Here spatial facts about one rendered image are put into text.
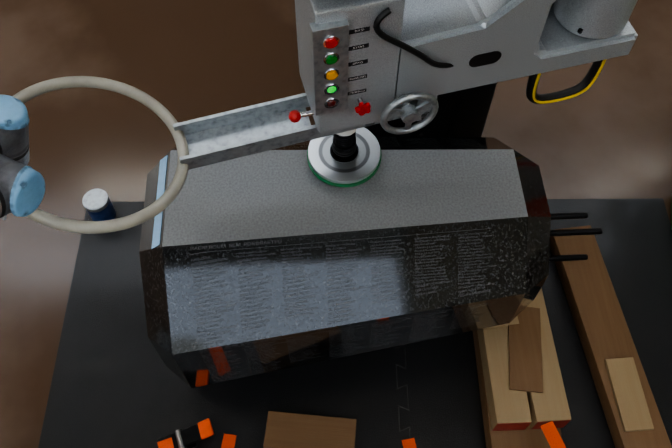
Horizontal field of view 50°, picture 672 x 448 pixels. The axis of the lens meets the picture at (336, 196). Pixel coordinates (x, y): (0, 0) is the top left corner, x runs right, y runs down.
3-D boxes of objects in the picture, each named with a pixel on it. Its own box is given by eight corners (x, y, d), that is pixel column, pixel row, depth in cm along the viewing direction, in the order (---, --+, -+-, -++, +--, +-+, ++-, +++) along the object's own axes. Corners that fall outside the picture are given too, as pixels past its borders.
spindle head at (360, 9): (424, 53, 201) (445, -84, 163) (451, 113, 190) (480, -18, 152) (298, 79, 196) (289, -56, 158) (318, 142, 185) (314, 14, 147)
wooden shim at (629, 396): (604, 360, 256) (605, 358, 255) (631, 358, 257) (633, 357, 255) (623, 432, 243) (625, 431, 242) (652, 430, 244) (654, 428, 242)
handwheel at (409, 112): (424, 100, 189) (430, 61, 176) (436, 130, 184) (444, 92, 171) (369, 112, 187) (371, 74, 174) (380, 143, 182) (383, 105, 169)
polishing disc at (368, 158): (380, 125, 218) (381, 123, 217) (379, 185, 206) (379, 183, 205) (310, 123, 218) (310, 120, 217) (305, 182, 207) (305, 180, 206)
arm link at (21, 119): (-37, 108, 140) (2, 81, 146) (-32, 148, 149) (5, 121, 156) (1, 134, 139) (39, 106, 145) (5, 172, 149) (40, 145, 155)
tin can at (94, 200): (96, 203, 299) (87, 186, 288) (119, 206, 299) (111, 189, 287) (88, 224, 294) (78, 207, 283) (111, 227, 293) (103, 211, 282)
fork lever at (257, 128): (416, 67, 203) (417, 55, 199) (439, 120, 193) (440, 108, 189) (175, 124, 196) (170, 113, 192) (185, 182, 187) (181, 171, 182)
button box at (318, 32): (344, 101, 175) (346, 15, 151) (347, 109, 174) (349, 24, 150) (312, 108, 174) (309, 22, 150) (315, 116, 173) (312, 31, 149)
